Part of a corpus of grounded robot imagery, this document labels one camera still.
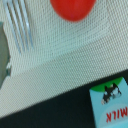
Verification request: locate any fork with wooden handle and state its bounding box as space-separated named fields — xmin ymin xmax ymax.
xmin=2 ymin=0 xmax=33 ymax=53

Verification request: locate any red tomato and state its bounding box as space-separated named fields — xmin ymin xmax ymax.
xmin=50 ymin=0 xmax=96 ymax=22

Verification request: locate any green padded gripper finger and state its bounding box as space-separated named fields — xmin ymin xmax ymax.
xmin=0 ymin=21 xmax=11 ymax=88

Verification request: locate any beige woven placemat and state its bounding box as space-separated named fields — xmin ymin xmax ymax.
xmin=0 ymin=0 xmax=128 ymax=118

